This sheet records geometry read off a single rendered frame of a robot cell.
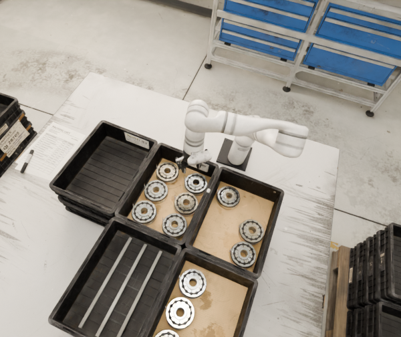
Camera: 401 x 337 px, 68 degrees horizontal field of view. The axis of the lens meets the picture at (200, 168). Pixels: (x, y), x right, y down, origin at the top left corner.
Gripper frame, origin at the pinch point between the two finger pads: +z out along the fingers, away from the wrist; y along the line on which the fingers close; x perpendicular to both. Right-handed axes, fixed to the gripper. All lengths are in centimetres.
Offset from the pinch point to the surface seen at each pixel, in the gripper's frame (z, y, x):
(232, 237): 17.0, -8.8, 27.9
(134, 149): 17.4, 17.4, -28.6
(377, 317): 52, -70, 81
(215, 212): 17.0, -6.5, 15.5
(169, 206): 17.1, 11.3, 5.7
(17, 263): 30, 77, 4
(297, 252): 30, -38, 42
